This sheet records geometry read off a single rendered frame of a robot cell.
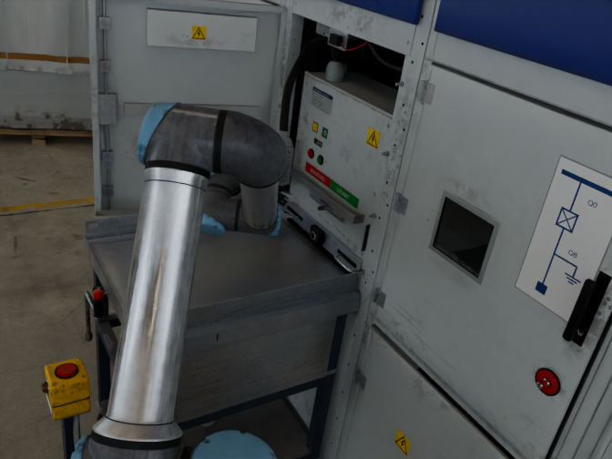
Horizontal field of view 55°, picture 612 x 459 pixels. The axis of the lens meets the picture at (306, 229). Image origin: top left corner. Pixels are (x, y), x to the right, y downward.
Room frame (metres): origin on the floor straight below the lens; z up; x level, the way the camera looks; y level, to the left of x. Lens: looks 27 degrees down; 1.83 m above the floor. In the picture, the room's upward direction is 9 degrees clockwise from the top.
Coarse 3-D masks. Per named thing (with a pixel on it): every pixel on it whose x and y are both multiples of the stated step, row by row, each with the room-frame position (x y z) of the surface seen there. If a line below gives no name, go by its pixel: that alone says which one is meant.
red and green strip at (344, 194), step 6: (306, 162) 1.93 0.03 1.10; (306, 168) 1.93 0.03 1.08; (312, 168) 1.90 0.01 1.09; (312, 174) 1.89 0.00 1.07; (318, 174) 1.87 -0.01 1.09; (324, 174) 1.84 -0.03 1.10; (324, 180) 1.83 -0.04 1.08; (330, 180) 1.81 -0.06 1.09; (330, 186) 1.80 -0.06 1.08; (336, 186) 1.78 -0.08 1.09; (336, 192) 1.77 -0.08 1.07; (342, 192) 1.75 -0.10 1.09; (348, 192) 1.72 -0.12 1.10; (342, 198) 1.74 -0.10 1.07; (348, 198) 1.72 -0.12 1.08; (354, 198) 1.69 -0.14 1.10; (354, 204) 1.69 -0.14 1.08
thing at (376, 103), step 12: (312, 72) 2.02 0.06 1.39; (324, 72) 2.05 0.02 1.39; (348, 72) 2.11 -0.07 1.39; (336, 84) 1.90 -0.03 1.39; (348, 84) 1.93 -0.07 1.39; (360, 84) 1.95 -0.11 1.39; (372, 84) 1.98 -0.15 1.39; (360, 96) 1.79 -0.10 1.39; (372, 96) 1.82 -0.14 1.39; (384, 96) 1.84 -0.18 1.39; (396, 96) 1.86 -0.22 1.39; (300, 108) 2.01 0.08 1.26; (384, 108) 1.69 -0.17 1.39
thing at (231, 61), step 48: (96, 0) 1.83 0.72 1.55; (144, 0) 1.86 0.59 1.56; (192, 0) 1.92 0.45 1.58; (96, 48) 1.80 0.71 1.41; (144, 48) 1.89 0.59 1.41; (192, 48) 1.95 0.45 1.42; (240, 48) 1.99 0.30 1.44; (96, 96) 1.80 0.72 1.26; (144, 96) 1.89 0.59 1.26; (192, 96) 1.95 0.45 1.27; (240, 96) 2.02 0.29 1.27; (96, 144) 1.80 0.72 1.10; (96, 192) 1.80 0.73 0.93
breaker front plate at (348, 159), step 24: (336, 96) 1.84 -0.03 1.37; (312, 120) 1.93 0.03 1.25; (336, 120) 1.82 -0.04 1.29; (360, 120) 1.73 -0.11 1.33; (384, 120) 1.64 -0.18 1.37; (312, 144) 1.92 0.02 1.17; (336, 144) 1.81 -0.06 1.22; (360, 144) 1.71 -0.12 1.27; (384, 144) 1.62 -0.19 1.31; (336, 168) 1.79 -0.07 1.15; (360, 168) 1.69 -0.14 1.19; (360, 192) 1.68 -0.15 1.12; (312, 216) 1.86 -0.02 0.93; (336, 216) 1.75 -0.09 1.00; (360, 240) 1.64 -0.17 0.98
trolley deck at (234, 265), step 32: (96, 256) 1.53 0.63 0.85; (128, 256) 1.56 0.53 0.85; (224, 256) 1.64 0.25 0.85; (256, 256) 1.67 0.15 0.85; (288, 256) 1.70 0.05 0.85; (192, 288) 1.44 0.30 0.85; (224, 288) 1.46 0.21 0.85; (256, 288) 1.49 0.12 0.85; (256, 320) 1.33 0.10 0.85; (288, 320) 1.38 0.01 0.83; (320, 320) 1.44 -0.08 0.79; (192, 352) 1.21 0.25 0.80
